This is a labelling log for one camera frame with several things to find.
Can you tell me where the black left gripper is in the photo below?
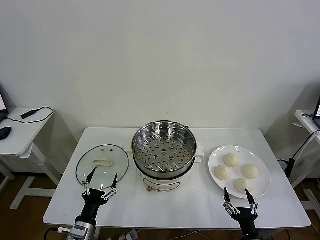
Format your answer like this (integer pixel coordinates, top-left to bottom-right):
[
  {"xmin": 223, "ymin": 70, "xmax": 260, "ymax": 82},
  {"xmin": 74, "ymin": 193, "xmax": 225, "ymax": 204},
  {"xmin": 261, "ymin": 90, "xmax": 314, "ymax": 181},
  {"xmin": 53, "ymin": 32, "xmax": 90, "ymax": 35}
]
[{"xmin": 79, "ymin": 166, "xmax": 119, "ymax": 222}]

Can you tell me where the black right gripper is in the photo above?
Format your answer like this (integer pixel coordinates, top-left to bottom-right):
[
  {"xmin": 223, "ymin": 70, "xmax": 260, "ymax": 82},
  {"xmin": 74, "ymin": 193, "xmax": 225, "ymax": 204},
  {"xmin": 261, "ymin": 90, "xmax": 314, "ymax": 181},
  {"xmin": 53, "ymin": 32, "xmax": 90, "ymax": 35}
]
[{"xmin": 223, "ymin": 187, "xmax": 260, "ymax": 238}]

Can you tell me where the white steamed baozi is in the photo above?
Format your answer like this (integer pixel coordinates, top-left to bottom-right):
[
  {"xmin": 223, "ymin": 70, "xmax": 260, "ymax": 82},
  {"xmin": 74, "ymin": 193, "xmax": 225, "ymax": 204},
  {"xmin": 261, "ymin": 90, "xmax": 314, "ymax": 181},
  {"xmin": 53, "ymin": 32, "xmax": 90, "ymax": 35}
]
[
  {"xmin": 222, "ymin": 153, "xmax": 240, "ymax": 168},
  {"xmin": 240, "ymin": 163, "xmax": 260, "ymax": 180},
  {"xmin": 233, "ymin": 177, "xmax": 251, "ymax": 195},
  {"xmin": 214, "ymin": 165, "xmax": 231, "ymax": 181}
]

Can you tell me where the round glass lid white handle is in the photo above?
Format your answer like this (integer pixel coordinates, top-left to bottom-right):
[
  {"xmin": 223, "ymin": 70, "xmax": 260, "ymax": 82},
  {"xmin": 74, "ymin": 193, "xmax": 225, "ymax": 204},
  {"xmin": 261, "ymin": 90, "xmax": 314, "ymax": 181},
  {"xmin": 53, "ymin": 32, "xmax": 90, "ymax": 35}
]
[{"xmin": 75, "ymin": 144, "xmax": 130, "ymax": 191}]

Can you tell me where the perforated steel steamer basket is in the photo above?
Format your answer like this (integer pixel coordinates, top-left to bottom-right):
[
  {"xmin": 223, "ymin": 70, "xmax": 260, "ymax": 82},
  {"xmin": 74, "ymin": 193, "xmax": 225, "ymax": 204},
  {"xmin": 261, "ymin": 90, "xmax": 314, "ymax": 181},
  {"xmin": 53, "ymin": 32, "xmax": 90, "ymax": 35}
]
[{"xmin": 131, "ymin": 120, "xmax": 198, "ymax": 175}]

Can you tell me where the white round plate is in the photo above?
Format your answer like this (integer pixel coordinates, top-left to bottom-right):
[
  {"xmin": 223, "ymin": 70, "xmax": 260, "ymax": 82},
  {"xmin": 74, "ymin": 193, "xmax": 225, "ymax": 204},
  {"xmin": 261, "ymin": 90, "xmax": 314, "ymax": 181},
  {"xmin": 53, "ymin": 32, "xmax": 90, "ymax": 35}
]
[{"xmin": 208, "ymin": 145, "xmax": 272, "ymax": 200}]

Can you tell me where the white electric cooker pot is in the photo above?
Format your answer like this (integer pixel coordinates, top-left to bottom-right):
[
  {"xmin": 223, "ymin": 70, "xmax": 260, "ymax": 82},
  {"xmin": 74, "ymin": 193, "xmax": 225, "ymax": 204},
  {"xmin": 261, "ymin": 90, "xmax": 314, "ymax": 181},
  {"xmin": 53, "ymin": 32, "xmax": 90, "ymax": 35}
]
[{"xmin": 128, "ymin": 143, "xmax": 205, "ymax": 193}]

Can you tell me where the white power strip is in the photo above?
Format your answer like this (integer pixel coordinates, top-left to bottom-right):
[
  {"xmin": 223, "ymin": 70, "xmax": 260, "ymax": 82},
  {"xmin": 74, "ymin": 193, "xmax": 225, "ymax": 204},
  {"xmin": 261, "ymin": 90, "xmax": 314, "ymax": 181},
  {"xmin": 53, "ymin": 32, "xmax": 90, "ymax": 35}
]
[{"xmin": 119, "ymin": 228, "xmax": 141, "ymax": 240}]

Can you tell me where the white side desk with mouse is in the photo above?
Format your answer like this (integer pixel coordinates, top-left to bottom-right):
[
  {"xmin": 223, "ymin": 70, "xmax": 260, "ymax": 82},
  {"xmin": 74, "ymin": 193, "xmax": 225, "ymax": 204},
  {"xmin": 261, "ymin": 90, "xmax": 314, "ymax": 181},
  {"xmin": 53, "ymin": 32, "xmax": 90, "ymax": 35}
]
[{"xmin": 0, "ymin": 106, "xmax": 63, "ymax": 210}]

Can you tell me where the white side desk with label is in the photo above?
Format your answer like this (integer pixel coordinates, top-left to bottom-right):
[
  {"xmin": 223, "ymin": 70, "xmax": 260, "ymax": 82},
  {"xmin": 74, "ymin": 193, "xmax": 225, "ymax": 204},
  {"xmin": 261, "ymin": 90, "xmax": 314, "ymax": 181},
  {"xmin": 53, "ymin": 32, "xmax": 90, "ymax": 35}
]
[{"xmin": 291, "ymin": 109, "xmax": 320, "ymax": 208}]

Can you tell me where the black computer mouse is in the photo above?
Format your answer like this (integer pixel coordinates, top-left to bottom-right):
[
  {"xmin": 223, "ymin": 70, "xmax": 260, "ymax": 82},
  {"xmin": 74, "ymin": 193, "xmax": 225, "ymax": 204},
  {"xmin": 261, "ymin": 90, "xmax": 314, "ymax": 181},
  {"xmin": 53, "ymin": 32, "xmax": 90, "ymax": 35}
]
[{"xmin": 0, "ymin": 126, "xmax": 13, "ymax": 141}]

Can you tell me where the laptop on labelled desk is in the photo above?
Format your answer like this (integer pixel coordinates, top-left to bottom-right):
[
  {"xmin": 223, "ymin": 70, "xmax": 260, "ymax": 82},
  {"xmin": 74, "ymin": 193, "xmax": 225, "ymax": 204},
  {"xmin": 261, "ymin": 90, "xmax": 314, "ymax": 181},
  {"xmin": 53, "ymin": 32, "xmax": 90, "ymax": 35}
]
[{"xmin": 313, "ymin": 94, "xmax": 320, "ymax": 132}]

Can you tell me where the laptop beside black mouse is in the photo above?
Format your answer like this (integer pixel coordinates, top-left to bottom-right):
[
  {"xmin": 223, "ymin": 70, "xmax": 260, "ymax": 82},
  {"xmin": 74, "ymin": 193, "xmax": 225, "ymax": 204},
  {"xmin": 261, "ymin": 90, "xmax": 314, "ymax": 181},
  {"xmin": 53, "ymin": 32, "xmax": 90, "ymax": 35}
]
[{"xmin": 0, "ymin": 83, "xmax": 10, "ymax": 123}]

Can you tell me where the black power brick cable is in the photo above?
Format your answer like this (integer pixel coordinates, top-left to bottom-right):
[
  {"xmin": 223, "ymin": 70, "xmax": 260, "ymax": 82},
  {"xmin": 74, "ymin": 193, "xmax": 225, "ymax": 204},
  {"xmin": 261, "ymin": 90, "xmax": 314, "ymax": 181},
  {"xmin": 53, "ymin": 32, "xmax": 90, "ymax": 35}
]
[{"xmin": 277, "ymin": 131, "xmax": 320, "ymax": 180}]

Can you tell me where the black adapter with cable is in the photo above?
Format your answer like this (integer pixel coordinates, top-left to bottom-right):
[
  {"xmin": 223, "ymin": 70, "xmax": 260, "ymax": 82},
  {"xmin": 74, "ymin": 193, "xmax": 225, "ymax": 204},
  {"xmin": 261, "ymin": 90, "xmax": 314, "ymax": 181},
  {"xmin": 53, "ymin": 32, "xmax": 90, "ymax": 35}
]
[{"xmin": 0, "ymin": 106, "xmax": 55, "ymax": 124}]

